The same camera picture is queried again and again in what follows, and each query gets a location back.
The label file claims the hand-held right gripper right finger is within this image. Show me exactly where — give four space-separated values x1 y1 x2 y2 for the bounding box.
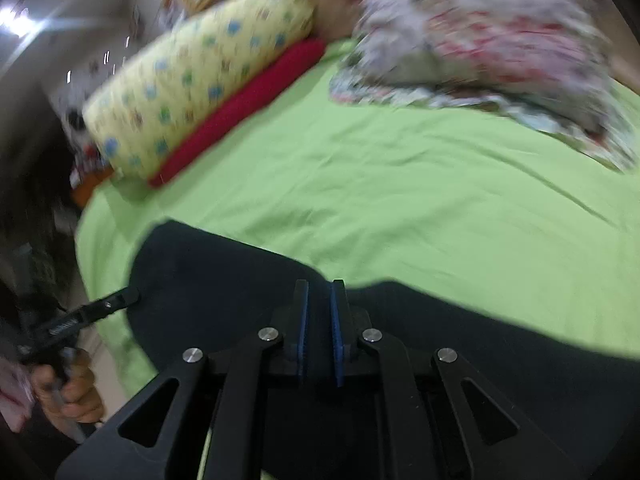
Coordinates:
331 279 583 480

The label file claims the floral ruffled pillow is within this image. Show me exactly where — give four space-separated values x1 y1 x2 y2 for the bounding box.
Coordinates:
327 0 640 173

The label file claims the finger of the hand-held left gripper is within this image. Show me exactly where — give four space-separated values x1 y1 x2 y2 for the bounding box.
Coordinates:
82 287 141 322

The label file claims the person's left hand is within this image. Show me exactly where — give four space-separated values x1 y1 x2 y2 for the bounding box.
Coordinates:
31 351 105 424

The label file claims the red cloth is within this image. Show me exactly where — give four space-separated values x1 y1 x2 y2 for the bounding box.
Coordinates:
147 37 328 190

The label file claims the green bed sheet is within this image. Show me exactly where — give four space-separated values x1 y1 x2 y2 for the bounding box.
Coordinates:
75 37 640 401

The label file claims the black towel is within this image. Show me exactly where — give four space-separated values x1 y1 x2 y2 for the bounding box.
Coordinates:
125 219 640 480

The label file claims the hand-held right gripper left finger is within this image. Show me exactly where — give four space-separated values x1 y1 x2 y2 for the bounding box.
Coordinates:
55 280 311 480

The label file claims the yellow printed pillow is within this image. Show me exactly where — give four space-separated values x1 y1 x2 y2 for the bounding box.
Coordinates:
82 0 318 181

